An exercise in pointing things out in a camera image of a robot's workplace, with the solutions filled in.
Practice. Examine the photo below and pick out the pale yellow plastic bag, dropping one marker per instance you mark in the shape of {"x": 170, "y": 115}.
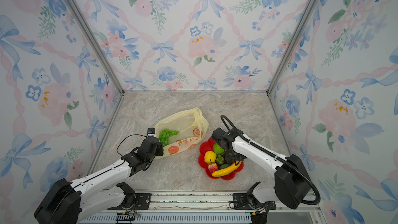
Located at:
{"x": 192, "y": 127}

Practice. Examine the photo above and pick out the purple mangosteen green calyx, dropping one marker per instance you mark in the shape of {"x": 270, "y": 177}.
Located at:
{"x": 220, "y": 160}

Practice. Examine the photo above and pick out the green grapes bunch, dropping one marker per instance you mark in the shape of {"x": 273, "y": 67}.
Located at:
{"x": 165, "y": 135}

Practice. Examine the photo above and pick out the red flower-shaped plate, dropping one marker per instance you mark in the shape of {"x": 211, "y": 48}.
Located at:
{"x": 207, "y": 146}

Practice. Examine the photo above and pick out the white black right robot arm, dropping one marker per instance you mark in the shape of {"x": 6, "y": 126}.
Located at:
{"x": 289, "y": 186}

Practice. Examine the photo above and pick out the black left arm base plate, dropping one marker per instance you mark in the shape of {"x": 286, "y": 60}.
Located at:
{"x": 140, "y": 201}

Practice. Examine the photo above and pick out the red fruit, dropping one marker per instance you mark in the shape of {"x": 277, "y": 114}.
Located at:
{"x": 213, "y": 167}

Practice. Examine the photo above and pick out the aluminium corner frame post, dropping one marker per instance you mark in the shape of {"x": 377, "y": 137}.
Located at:
{"x": 90, "y": 37}
{"x": 308, "y": 10}

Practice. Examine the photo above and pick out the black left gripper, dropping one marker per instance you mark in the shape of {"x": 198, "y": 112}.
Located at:
{"x": 161, "y": 150}

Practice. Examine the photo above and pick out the yellow banana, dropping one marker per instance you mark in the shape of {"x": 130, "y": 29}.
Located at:
{"x": 227, "y": 171}

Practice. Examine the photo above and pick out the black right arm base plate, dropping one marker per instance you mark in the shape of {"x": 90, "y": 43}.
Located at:
{"x": 241, "y": 201}

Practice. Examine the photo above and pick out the yellow fruit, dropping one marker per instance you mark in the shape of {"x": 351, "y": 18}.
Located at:
{"x": 210, "y": 157}

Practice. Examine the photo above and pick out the dark green avocado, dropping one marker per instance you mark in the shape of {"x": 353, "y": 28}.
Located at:
{"x": 224, "y": 166}

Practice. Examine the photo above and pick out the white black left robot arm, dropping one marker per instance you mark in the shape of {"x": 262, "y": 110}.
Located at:
{"x": 69, "y": 202}

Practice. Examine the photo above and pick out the aluminium corner frame post left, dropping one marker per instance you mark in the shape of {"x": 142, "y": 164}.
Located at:
{"x": 90, "y": 37}

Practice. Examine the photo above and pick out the green fruit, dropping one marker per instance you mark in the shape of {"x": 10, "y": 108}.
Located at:
{"x": 218, "y": 150}

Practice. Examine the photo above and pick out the aluminium corner frame post right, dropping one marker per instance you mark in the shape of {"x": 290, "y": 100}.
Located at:
{"x": 308, "y": 10}

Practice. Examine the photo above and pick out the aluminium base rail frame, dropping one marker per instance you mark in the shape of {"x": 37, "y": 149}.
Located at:
{"x": 205, "y": 207}

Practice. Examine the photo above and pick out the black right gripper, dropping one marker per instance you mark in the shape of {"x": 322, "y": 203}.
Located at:
{"x": 239, "y": 157}

